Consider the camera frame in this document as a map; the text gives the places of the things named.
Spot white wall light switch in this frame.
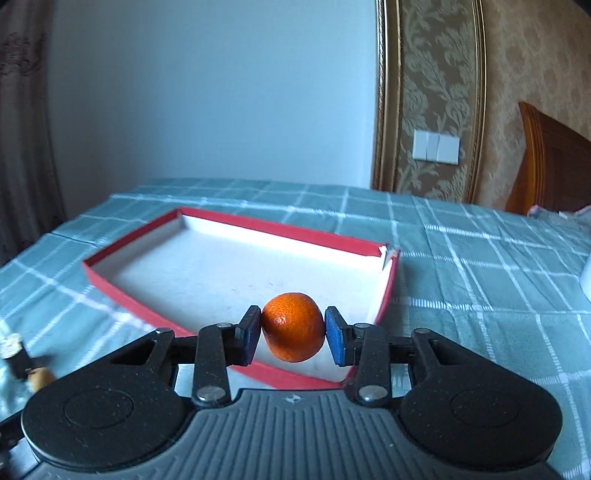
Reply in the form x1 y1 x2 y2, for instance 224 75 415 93
412 130 460 165

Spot orange mandarin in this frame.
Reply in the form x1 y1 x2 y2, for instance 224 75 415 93
262 292 325 363

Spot brown longan fruit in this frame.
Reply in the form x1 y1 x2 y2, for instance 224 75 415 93
27 367 56 393

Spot red shallow cardboard box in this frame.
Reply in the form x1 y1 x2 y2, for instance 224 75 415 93
82 207 401 391

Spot teal checked tablecloth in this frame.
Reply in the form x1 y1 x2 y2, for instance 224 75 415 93
1 179 590 479

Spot gold wall frame moulding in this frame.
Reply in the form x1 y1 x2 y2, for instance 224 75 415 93
370 1 487 203

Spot wooden headboard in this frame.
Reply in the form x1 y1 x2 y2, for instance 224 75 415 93
505 102 591 215

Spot brown patterned curtain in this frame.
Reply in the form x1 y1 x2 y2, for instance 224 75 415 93
0 1 65 264

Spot white electric kettle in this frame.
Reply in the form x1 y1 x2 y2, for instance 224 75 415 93
579 254 591 301

